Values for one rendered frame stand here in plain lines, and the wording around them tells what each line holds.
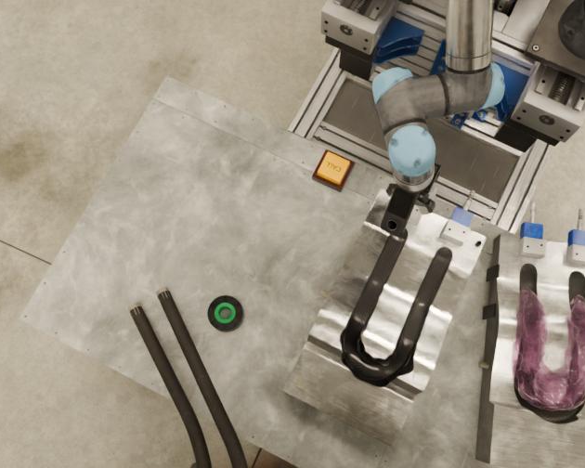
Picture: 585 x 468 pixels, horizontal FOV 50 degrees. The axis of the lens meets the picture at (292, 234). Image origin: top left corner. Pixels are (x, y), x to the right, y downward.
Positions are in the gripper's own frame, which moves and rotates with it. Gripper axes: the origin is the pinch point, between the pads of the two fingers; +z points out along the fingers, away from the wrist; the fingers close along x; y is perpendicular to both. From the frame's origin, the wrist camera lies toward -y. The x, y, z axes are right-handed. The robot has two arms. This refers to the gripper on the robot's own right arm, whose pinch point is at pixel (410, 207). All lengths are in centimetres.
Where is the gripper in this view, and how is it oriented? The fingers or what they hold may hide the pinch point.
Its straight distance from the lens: 138.2
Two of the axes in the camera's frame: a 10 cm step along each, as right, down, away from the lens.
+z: 2.0, 1.9, 9.6
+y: 4.3, -9.0, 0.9
